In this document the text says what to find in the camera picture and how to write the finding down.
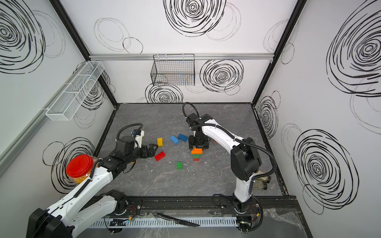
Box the orange long lego brick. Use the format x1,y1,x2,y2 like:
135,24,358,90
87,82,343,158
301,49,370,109
191,148,203,155

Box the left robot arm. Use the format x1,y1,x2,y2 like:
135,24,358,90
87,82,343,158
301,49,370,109
26,135,158,238

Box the dark blue lego brick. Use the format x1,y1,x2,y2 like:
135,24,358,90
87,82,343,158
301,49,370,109
178,134,188,142

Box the yellow lego brick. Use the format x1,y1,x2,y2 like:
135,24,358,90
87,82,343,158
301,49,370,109
157,138,163,147

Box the red long lego brick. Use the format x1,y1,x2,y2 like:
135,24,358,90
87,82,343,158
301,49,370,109
154,152,166,161

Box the light blue lego brick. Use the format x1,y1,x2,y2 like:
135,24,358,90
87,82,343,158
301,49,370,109
170,135,179,144

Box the red-lidded jar yellow contents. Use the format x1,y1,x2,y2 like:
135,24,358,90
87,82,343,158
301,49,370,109
65,155,96,184

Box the glass jar green contents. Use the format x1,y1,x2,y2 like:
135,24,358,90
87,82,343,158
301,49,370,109
253,180,267,190

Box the glass bottle tan lid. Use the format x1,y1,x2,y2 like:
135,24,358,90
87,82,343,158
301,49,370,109
256,176,271,183

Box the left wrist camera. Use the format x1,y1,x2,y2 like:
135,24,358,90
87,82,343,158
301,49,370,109
133,130,144,148

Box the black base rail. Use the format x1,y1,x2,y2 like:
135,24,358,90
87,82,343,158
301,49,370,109
106,195,301,217

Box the black wire basket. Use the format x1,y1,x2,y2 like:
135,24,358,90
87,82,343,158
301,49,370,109
150,54,195,86

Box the clear plastic wall shelf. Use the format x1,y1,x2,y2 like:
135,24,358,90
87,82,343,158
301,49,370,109
45,61,104,121

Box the white slotted cable duct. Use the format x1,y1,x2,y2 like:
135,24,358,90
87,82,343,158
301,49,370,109
89,217,238,229

